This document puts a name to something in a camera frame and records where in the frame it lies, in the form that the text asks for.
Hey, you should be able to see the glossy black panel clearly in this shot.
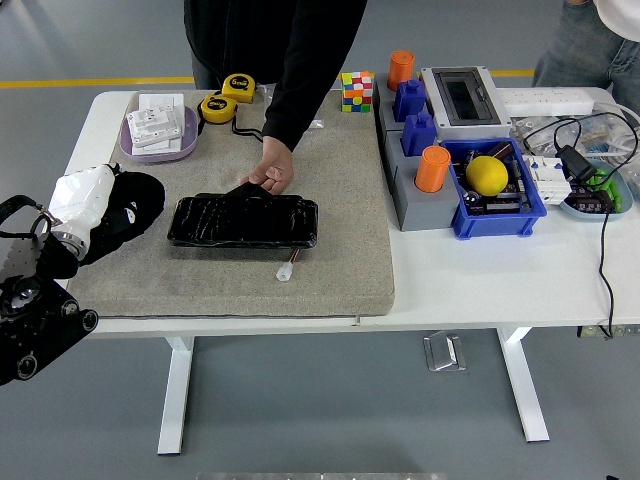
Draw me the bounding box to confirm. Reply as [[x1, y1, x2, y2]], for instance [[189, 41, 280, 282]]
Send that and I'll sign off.
[[167, 180, 320, 250]]

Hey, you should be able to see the grey-brown mat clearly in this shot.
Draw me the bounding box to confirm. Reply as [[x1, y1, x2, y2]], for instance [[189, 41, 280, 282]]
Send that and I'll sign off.
[[67, 88, 397, 320]]

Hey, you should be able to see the yellow tape measure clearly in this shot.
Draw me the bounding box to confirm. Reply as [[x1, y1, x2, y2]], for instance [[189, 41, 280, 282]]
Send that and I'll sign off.
[[199, 94, 239, 124], [221, 73, 258, 104]]

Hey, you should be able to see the white power strip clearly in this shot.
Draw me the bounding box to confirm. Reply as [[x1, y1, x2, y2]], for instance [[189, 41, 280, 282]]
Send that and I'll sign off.
[[497, 87, 596, 116]]

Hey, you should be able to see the blue stepped block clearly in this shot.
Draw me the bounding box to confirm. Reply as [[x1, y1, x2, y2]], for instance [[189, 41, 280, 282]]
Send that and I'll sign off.
[[401, 111, 439, 158], [392, 78, 429, 124]]

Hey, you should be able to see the white circuit breaker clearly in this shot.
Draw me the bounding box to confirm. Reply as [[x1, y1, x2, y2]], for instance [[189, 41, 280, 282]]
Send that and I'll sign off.
[[522, 154, 572, 205]]

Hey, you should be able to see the white flat wall plate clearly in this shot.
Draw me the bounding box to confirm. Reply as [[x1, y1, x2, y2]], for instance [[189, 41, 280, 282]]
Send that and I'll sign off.
[[138, 92, 186, 119], [130, 135, 184, 156]]

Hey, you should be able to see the person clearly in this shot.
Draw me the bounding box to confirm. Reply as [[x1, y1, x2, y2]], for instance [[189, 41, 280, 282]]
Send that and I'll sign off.
[[530, 0, 640, 109], [183, 0, 369, 151]]

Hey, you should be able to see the black power adapter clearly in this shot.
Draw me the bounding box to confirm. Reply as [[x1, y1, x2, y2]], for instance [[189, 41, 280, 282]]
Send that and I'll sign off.
[[556, 144, 599, 184]]

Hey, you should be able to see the white table leg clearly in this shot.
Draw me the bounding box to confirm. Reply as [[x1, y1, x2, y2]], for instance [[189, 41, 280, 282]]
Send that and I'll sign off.
[[157, 335, 195, 456], [496, 327, 551, 444]]

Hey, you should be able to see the light blue dish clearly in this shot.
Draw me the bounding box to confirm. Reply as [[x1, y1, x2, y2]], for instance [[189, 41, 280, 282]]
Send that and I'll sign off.
[[558, 159, 635, 222]]

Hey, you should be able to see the colourful puzzle cube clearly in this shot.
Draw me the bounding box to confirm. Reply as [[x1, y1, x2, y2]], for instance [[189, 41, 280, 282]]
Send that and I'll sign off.
[[341, 71, 375, 113]]

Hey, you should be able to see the person's left hand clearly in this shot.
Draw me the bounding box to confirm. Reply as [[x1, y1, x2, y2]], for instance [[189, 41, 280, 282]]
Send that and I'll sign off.
[[239, 134, 295, 194]]

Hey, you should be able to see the white switch module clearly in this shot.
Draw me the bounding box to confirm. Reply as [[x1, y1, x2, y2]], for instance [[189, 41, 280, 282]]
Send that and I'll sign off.
[[125, 106, 184, 148]]

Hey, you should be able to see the blue plastic bin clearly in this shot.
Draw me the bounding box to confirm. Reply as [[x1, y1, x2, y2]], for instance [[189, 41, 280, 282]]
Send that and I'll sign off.
[[439, 138, 548, 241]]

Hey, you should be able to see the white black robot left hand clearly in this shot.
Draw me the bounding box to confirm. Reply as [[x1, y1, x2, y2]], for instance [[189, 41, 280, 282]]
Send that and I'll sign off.
[[47, 161, 140, 240]]

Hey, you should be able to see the green plastic part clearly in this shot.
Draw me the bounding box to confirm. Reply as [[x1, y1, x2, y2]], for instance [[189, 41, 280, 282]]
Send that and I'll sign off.
[[587, 168, 625, 214]]

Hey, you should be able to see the orange cylinder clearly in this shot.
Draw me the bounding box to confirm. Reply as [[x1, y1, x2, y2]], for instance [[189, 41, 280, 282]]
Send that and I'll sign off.
[[387, 49, 417, 92], [414, 145, 453, 194]]

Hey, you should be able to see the metal under-table bracket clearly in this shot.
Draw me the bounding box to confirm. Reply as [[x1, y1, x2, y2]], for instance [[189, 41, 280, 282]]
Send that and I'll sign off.
[[577, 324, 640, 339]]

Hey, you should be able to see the metal floor box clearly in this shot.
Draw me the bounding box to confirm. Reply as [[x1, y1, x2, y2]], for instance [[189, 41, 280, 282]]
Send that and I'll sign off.
[[423, 329, 468, 372]]

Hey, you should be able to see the black tape measure strap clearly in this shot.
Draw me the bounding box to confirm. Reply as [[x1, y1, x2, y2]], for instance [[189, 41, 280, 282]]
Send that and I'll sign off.
[[229, 102, 266, 142]]

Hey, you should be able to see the white cable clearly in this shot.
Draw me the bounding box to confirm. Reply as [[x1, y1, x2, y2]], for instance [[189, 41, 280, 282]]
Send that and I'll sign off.
[[592, 99, 640, 152]]

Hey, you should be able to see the yellow lemon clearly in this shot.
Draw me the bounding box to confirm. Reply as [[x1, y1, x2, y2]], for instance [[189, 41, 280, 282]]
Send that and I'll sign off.
[[465, 155, 510, 196]]

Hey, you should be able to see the purple plastic tray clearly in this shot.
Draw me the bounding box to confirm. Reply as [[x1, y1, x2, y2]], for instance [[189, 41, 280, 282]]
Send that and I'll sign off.
[[118, 104, 201, 164]]

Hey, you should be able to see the black power cord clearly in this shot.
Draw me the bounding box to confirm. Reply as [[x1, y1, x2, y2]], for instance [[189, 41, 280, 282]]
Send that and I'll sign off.
[[522, 110, 640, 341]]

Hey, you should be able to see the dark terminal block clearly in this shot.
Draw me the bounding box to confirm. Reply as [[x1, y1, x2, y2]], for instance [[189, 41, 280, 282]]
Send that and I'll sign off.
[[569, 184, 616, 215]]

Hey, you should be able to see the grey block holder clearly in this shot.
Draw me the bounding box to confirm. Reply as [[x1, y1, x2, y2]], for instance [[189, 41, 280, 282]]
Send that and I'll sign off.
[[373, 73, 437, 147], [383, 130, 462, 233]]

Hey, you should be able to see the black rag with red tag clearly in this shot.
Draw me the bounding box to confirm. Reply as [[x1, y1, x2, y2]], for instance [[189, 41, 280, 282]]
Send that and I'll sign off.
[[79, 169, 167, 266]]

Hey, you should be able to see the clear bag of white rings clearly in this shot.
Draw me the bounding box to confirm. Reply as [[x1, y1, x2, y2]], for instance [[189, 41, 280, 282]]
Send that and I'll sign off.
[[510, 115, 557, 152]]

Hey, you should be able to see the clear bag of small parts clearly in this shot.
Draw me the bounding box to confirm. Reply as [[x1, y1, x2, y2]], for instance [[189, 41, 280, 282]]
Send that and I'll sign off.
[[574, 117, 627, 155]]

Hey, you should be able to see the grey electrical box clear lid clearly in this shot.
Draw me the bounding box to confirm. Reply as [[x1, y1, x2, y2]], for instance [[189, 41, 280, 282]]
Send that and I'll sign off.
[[418, 66, 514, 142]]

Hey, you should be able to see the white connector with wires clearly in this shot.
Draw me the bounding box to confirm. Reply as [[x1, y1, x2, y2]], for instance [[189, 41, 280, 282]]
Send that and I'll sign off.
[[276, 248, 303, 283]]

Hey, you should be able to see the dark circuit board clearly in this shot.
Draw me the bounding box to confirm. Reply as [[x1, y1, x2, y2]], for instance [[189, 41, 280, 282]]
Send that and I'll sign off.
[[459, 147, 534, 216]]

